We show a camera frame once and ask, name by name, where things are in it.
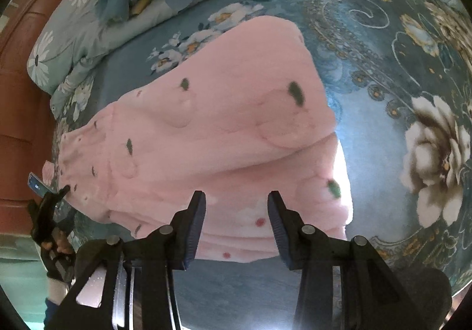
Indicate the teal floral bedsheet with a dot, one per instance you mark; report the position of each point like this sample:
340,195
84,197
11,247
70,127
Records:
381,62

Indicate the smartphone with lit screen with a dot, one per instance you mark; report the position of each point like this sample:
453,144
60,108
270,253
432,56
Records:
37,186

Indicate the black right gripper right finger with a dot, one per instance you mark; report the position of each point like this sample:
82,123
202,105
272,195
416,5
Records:
372,297

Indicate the gloved left hand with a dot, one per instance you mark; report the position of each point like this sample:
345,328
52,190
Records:
58,257

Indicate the pink fleece garment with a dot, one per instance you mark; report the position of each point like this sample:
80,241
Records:
244,116

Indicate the red-brown wooden headboard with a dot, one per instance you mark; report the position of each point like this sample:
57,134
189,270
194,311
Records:
27,124

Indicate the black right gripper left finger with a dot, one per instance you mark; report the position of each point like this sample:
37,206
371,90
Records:
138,290

